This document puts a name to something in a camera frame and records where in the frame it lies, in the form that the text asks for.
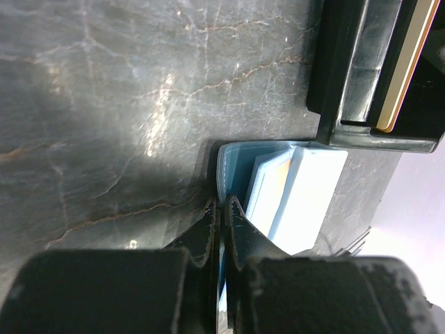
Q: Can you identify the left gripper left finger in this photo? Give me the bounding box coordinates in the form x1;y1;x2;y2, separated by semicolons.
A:
1;199;220;333

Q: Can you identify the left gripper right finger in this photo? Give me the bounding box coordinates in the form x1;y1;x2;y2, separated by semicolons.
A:
225;196;438;333

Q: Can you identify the teal leather card holder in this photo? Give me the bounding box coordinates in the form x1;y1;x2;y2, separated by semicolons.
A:
216;141;348;255

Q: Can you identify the black plastic tray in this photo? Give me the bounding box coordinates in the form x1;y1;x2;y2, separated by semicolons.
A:
306;1;444;153

